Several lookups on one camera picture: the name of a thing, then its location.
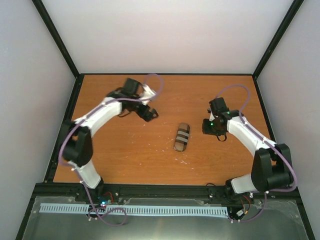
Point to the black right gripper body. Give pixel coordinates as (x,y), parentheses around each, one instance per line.
(212,129)

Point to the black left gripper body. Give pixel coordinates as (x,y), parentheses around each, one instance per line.
(141,113)

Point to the plaid glasses case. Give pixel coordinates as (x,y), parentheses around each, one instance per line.
(182,137)

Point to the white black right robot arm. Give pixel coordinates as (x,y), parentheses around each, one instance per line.
(271,168)

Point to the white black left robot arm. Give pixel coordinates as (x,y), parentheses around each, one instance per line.
(76,137)

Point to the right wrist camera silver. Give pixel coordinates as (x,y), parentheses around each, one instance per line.
(211,115)

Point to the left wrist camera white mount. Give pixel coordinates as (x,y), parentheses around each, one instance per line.
(147,94)

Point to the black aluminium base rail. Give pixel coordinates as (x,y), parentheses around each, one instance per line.
(117,192)

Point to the light blue slotted cable duct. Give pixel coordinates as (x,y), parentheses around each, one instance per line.
(137,210)

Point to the black frame post right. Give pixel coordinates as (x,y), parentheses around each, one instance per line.
(281,30)

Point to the black frame post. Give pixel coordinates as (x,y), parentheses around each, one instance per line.
(281,30)
(47,20)

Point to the black frame post left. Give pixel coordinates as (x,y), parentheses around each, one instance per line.
(47,20)

